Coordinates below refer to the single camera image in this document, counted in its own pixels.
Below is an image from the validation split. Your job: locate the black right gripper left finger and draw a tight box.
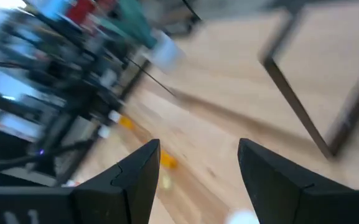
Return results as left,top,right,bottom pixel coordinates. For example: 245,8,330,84
70,139,162,224

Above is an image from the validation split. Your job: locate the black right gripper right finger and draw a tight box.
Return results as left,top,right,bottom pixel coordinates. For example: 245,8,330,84
237,138,354,224

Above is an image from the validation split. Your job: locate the small green pill bottle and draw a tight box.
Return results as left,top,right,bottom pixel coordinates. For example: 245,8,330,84
161,174,172,190

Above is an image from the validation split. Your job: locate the small orange pill bottle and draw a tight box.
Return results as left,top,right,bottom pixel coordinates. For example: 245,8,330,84
109,110,135,130
160,151,179,170

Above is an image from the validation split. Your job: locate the clear pill bottle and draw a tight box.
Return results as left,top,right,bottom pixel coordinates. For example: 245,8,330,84
98,125,111,139

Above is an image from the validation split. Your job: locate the green plant in white pot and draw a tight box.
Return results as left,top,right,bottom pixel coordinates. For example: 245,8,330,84
104,0,186,74

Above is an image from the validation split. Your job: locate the wooden shelf with black frame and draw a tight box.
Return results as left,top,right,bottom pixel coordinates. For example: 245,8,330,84
119,0,359,159

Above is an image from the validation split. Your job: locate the black aluminium rig frame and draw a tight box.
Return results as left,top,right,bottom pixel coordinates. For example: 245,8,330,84
0,124,99,187

